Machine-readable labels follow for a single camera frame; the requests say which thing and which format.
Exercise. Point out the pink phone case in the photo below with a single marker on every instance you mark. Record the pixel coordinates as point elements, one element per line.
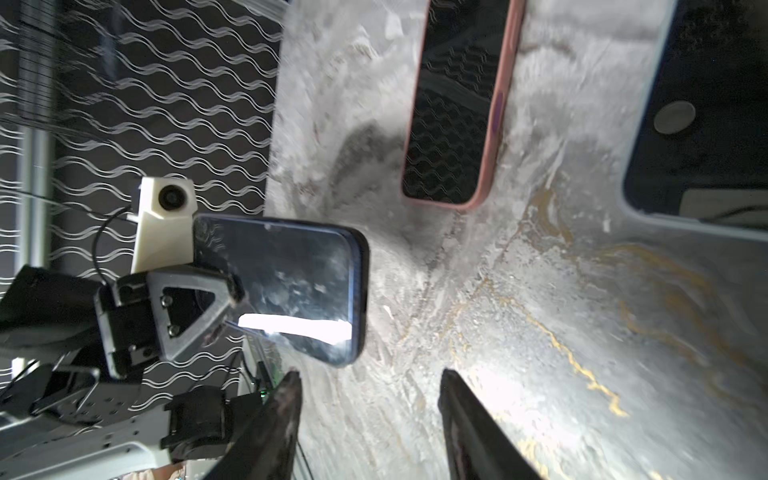
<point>495,120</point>

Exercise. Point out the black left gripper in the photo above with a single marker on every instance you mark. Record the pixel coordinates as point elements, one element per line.
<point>165,314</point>

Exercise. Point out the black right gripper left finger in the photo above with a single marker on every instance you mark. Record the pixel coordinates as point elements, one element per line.
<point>267,446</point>

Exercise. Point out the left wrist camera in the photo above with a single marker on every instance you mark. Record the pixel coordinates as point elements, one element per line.
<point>164,237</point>

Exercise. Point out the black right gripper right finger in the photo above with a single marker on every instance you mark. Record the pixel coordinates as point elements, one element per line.
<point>476,446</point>

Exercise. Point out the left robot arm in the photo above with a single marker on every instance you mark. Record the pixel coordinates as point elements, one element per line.
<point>70,413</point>

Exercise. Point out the black phone case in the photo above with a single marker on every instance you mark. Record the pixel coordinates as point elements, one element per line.
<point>360,294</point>

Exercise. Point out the aluminium corner post left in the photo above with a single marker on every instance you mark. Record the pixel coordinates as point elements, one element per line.
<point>34,116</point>

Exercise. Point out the white smartphone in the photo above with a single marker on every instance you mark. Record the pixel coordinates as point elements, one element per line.
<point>702,108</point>

